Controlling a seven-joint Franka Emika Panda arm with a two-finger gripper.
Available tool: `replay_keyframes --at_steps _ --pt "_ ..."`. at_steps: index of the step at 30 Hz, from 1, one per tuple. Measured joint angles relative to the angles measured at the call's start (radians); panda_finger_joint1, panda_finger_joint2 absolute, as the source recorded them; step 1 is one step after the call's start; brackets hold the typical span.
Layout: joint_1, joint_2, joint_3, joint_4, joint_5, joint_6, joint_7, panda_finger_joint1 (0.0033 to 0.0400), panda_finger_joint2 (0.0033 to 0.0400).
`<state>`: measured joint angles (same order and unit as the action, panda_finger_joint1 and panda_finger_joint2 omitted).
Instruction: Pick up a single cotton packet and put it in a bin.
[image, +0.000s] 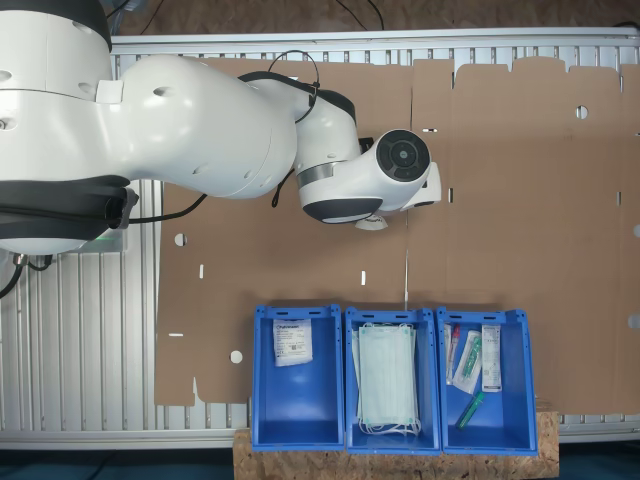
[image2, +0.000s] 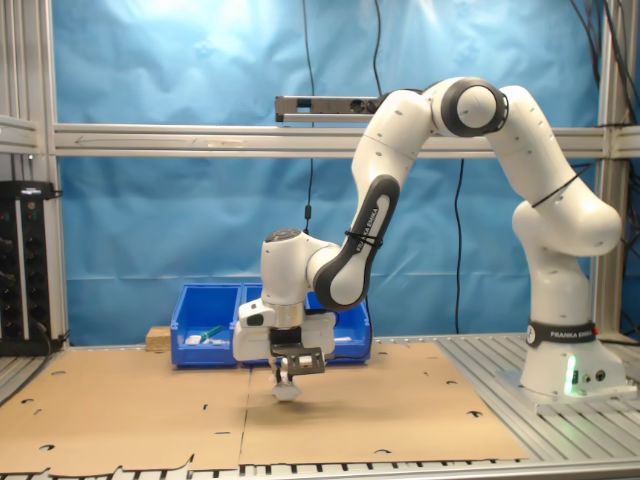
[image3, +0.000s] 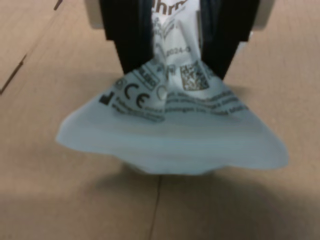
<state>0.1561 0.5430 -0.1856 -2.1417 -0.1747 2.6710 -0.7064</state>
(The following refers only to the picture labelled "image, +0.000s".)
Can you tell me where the white Fuhrmann cotton packet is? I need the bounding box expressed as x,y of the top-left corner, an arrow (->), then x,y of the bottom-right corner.
353,214 -> 389,233

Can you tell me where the white printed cotton packet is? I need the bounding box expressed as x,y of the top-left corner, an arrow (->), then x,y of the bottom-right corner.
272,318 -> 314,369

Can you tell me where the brown cardboard sheet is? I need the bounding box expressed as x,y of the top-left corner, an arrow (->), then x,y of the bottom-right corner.
405,55 -> 640,416
153,55 -> 415,407

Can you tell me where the clear packet with red tube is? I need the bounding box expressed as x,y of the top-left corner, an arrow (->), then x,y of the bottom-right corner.
443,322 -> 462,387

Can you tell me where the clear packet with green needle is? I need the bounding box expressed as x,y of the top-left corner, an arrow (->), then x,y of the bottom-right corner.
452,329 -> 484,395

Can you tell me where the long white printed packet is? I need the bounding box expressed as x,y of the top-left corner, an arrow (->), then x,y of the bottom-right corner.
480,323 -> 503,394

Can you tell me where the blue plastic bin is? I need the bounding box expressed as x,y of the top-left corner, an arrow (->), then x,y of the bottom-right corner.
343,305 -> 442,455
251,303 -> 346,451
435,305 -> 539,456

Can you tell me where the white face mask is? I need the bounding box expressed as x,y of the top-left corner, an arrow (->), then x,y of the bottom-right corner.
357,323 -> 419,425
349,322 -> 421,435

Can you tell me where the green capped tube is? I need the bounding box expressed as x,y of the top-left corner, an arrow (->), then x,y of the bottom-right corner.
456,391 -> 486,430

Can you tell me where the chipboard wooden plate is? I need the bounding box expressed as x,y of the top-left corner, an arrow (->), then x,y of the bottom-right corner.
232,409 -> 560,480

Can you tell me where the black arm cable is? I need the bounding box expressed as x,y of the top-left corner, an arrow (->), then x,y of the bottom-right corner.
267,49 -> 321,209

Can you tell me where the black floor cable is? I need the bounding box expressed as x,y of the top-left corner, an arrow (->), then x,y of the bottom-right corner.
334,0 -> 386,31

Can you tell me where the black base cable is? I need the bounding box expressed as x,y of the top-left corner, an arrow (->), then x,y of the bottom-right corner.
119,192 -> 209,226
0,253 -> 54,300

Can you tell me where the grey-blue floor hose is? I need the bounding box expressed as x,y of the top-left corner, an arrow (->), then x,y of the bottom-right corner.
106,0 -> 147,25

